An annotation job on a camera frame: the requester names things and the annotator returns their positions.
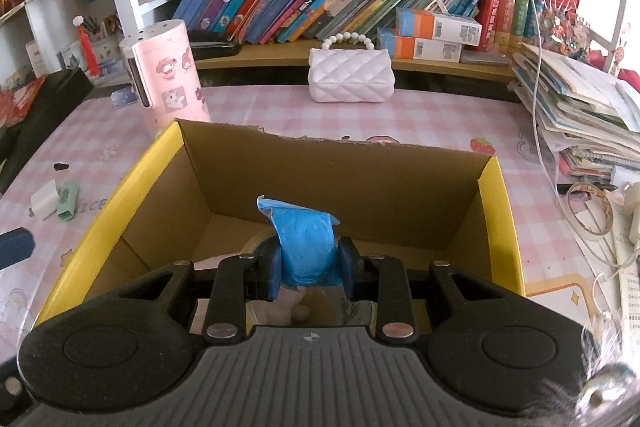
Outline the orange blue carton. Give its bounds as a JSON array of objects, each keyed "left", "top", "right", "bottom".
[
  {"left": 396, "top": 7, "right": 483, "bottom": 46},
  {"left": 376, "top": 27, "right": 463, "bottom": 62}
]

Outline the colourful hair ornament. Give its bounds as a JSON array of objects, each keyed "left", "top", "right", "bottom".
[{"left": 535, "top": 0, "right": 593, "bottom": 58}]

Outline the printed paper sheet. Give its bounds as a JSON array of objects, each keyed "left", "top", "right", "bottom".
[{"left": 607, "top": 227, "right": 640, "bottom": 358}]

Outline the black glasses case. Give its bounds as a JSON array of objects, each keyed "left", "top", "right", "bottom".
[{"left": 187, "top": 29, "right": 242, "bottom": 62}]

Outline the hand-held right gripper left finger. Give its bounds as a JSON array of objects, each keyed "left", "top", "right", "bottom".
[{"left": 117, "top": 239, "right": 284, "bottom": 341}]

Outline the stack of papers and booklets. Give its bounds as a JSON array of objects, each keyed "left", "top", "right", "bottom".
[{"left": 510, "top": 39, "right": 640, "bottom": 180}]

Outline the long white cable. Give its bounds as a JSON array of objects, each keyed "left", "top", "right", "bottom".
[{"left": 490, "top": 0, "right": 631, "bottom": 273}]

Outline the pink cartoon humidifier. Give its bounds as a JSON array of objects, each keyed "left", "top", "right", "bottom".
[{"left": 119, "top": 19, "right": 213, "bottom": 138}]

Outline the black pen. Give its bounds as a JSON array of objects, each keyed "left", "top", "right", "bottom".
[{"left": 556, "top": 183, "right": 616, "bottom": 194}]

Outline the mint green clip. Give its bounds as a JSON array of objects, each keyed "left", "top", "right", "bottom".
[{"left": 56, "top": 180, "right": 81, "bottom": 221}]

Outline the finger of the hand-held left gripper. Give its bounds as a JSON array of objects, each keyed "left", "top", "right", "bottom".
[
  {"left": 0, "top": 228, "right": 37, "bottom": 269},
  {"left": 0, "top": 364, "right": 32, "bottom": 413}
]

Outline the blue plastic bag roll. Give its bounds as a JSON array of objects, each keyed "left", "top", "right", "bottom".
[{"left": 256, "top": 196, "right": 343, "bottom": 288}]

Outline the pen holder with pens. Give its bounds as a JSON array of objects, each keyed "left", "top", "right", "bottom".
[{"left": 80, "top": 14, "right": 123, "bottom": 52}]

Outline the white quilted pearl-handle handbag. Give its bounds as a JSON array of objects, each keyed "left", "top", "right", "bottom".
[{"left": 307, "top": 32, "right": 396, "bottom": 104}]

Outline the black bag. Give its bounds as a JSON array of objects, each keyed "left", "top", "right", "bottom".
[{"left": 0, "top": 68, "right": 96, "bottom": 195}]

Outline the shiny silver object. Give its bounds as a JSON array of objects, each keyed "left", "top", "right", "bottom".
[{"left": 575, "top": 322, "right": 640, "bottom": 427}]

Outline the white plastic clip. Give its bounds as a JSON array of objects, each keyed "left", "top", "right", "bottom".
[{"left": 31, "top": 179, "right": 62, "bottom": 220}]

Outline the yellow tape roll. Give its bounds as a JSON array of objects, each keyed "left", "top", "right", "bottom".
[{"left": 240, "top": 229, "right": 277, "bottom": 258}]

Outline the yellow cardboard box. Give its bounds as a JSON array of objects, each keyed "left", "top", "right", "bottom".
[{"left": 32, "top": 118, "right": 526, "bottom": 333}]

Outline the patterned bangle ring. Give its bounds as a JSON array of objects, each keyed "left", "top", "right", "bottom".
[{"left": 565, "top": 183, "right": 615, "bottom": 237}]

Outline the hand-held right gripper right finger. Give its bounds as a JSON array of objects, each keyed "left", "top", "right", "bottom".
[{"left": 337, "top": 237, "right": 507, "bottom": 341}]

